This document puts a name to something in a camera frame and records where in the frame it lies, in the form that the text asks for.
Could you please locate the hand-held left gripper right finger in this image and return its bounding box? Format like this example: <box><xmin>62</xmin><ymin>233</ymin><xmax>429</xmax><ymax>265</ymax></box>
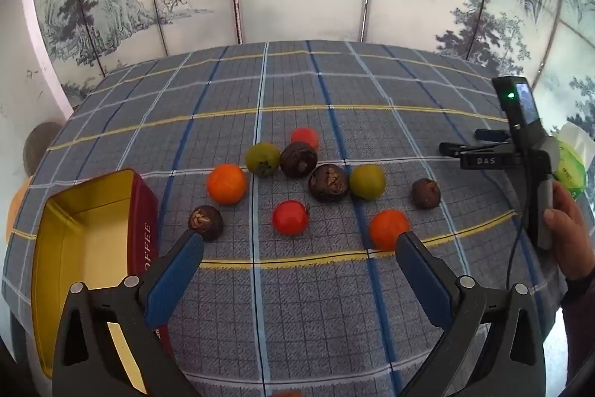
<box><xmin>395</xmin><ymin>231</ymin><xmax>547</xmax><ymax>397</ymax></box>

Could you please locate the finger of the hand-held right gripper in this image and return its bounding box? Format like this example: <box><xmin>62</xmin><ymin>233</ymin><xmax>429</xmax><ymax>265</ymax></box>
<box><xmin>439</xmin><ymin>141</ymin><xmax>512</xmax><ymax>170</ymax></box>
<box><xmin>474</xmin><ymin>128</ymin><xmax>514</xmax><ymax>143</ymax></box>

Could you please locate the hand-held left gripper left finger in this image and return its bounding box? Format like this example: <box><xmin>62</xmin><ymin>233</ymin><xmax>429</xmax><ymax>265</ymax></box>
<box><xmin>52</xmin><ymin>231</ymin><xmax>205</xmax><ymax>397</ymax></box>

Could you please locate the dark passion fruit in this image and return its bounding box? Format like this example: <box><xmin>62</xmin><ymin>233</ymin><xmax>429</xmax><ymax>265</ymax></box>
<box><xmin>280</xmin><ymin>141</ymin><xmax>319</xmax><ymax>179</ymax></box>
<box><xmin>308</xmin><ymin>163</ymin><xmax>350</xmax><ymax>202</ymax></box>
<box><xmin>188</xmin><ymin>205</ymin><xmax>224</xmax><ymax>242</ymax></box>
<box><xmin>411</xmin><ymin>178</ymin><xmax>441</xmax><ymax>210</ymax></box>

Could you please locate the orange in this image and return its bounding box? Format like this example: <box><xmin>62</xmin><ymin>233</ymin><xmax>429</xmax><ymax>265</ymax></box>
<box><xmin>369</xmin><ymin>209</ymin><xmax>412</xmax><ymax>252</ymax></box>
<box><xmin>206</xmin><ymin>163</ymin><xmax>248</xmax><ymax>206</ymax></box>

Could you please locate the red and gold tin box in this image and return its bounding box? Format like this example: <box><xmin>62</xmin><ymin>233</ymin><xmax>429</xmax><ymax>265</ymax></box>
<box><xmin>32</xmin><ymin>168</ymin><xmax>175</xmax><ymax>379</ymax></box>

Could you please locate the green persimmon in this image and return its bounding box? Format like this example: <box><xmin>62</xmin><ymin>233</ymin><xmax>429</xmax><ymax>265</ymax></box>
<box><xmin>349</xmin><ymin>163</ymin><xmax>386</xmax><ymax>201</ymax></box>
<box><xmin>245</xmin><ymin>142</ymin><xmax>282</xmax><ymax>178</ymax></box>

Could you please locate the red tomato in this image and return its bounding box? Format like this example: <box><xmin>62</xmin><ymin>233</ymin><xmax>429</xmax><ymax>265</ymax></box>
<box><xmin>272</xmin><ymin>200</ymin><xmax>309</xmax><ymax>236</ymax></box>
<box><xmin>291</xmin><ymin>127</ymin><xmax>321</xmax><ymax>151</ymax></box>

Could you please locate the person's right forearm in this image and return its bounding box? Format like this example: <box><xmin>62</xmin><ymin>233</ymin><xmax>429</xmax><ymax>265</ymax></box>
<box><xmin>560</xmin><ymin>272</ymin><xmax>595</xmax><ymax>381</ymax></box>

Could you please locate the person's right hand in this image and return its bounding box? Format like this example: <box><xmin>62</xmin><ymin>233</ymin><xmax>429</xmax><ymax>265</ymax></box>
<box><xmin>543</xmin><ymin>183</ymin><xmax>595</xmax><ymax>282</ymax></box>

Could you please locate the green tissue packet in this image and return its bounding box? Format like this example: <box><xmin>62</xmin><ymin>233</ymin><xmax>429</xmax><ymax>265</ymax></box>
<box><xmin>553</xmin><ymin>122</ymin><xmax>595</xmax><ymax>200</ymax></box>

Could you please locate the blue plaid tablecloth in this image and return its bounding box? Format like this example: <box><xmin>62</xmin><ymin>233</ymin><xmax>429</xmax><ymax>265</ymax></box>
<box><xmin>2</xmin><ymin>40</ymin><xmax>565</xmax><ymax>397</ymax></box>

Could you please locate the orange plastic stool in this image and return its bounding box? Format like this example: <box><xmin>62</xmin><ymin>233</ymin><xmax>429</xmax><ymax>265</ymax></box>
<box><xmin>7</xmin><ymin>178</ymin><xmax>33</xmax><ymax>240</ymax></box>

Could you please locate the grey millstone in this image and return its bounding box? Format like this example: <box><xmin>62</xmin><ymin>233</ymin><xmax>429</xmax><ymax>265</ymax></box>
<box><xmin>23</xmin><ymin>122</ymin><xmax>63</xmax><ymax>177</ymax></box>

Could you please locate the black cable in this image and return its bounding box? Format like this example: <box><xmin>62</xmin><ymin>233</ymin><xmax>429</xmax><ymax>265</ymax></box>
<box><xmin>506</xmin><ymin>211</ymin><xmax>528</xmax><ymax>286</ymax></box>

